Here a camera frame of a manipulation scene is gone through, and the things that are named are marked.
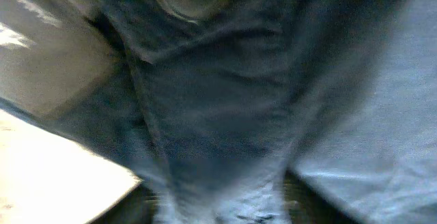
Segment navy blue shorts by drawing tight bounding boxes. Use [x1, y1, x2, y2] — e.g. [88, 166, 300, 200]
[1, 0, 436, 224]

